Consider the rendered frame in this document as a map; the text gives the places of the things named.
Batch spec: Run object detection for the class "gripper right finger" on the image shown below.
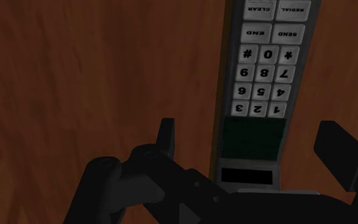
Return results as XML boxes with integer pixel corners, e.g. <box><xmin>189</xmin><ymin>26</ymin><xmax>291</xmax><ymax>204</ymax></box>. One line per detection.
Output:
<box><xmin>313</xmin><ymin>120</ymin><xmax>358</xmax><ymax>207</ymax></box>

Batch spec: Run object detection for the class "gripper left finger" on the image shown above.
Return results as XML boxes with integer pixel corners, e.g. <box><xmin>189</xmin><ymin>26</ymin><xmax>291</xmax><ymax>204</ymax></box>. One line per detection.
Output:
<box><xmin>63</xmin><ymin>117</ymin><xmax>229</xmax><ymax>224</ymax></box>

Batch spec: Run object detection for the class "grey keypad phone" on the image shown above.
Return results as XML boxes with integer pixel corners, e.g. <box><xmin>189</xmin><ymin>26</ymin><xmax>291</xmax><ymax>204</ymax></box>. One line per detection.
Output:
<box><xmin>209</xmin><ymin>0</ymin><xmax>322</xmax><ymax>195</ymax></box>

